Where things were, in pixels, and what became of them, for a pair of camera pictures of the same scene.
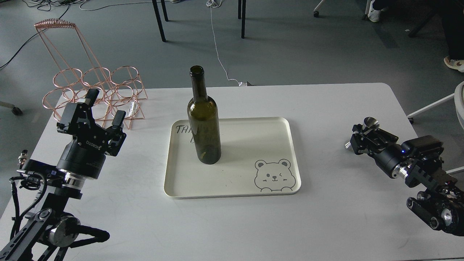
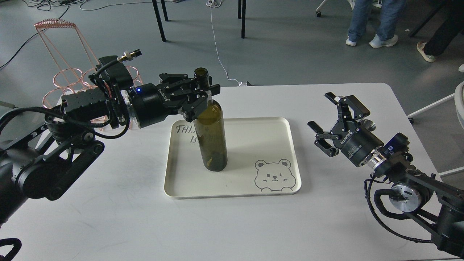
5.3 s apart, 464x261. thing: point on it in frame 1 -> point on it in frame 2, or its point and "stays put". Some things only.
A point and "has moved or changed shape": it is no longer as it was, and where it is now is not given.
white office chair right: (458, 95) stays put
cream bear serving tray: (257, 158) stays put
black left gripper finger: (76, 116) -> (168, 79)
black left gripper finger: (117, 123) -> (197, 101)
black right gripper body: (388, 153) -> (355, 143)
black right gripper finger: (357, 141) -> (324, 140)
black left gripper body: (85, 154) -> (151, 103)
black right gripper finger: (379, 139) -> (357, 110)
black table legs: (164, 8) stays put
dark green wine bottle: (204, 120) has moved or changed shape
